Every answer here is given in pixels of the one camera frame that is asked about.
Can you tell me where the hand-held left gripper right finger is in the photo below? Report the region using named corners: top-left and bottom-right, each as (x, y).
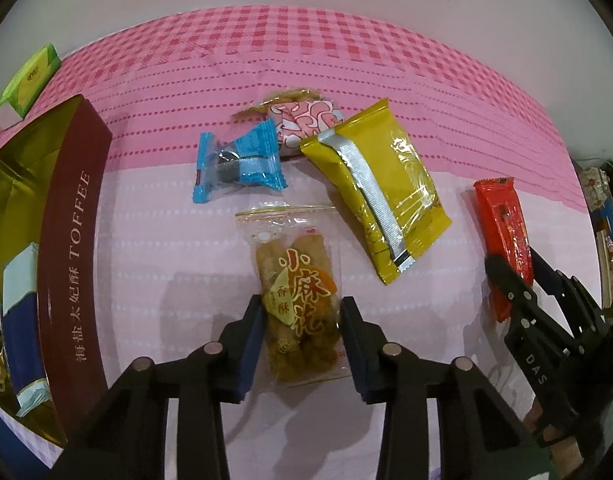
top-left (339, 296), bottom-right (557, 480)

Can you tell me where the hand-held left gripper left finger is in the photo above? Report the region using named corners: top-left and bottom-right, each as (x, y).
top-left (49, 294), bottom-right (266, 480)

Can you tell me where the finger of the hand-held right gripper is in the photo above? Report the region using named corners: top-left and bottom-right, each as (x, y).
top-left (485, 254), bottom-right (543, 337)
top-left (529, 246), bottom-right (608, 327)

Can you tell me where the red snack packet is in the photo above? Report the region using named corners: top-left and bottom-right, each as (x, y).
top-left (473, 177), bottom-right (534, 323)

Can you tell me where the clear fried twist snack packet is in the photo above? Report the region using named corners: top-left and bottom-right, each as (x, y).
top-left (235, 203), bottom-right (352, 387)

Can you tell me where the maroon box with gold interior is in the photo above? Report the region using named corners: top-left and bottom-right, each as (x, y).
top-left (0, 94), bottom-right (114, 448)

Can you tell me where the blue and pale blue packet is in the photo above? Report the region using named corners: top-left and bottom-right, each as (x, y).
top-left (0, 242), bottom-right (52, 418)

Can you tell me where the pink patterned snack packet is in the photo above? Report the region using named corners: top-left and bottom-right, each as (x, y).
top-left (266, 99), bottom-right (343, 150)

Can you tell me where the person's right hand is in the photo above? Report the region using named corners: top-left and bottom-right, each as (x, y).
top-left (543, 422), bottom-right (587, 468)

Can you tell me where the blue box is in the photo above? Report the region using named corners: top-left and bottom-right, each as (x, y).
top-left (600, 200), bottom-right (613, 246)

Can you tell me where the floral tin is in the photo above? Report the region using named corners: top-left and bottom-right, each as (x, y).
top-left (581, 165), bottom-right (612, 211)

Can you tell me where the olive yellow snack packet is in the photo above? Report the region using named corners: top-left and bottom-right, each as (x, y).
top-left (299, 99), bottom-right (453, 286)

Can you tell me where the blue candy wrapper packet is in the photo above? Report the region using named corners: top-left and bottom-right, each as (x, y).
top-left (194, 121), bottom-right (287, 204)

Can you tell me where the dark blue cloth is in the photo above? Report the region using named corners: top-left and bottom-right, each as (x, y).
top-left (0, 400), bottom-right (62, 480)

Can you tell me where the pink checked cloth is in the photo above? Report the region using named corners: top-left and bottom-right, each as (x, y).
top-left (0, 2), bottom-right (599, 480)

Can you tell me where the green tissue box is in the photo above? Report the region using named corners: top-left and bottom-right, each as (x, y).
top-left (0, 44), bottom-right (62, 128)

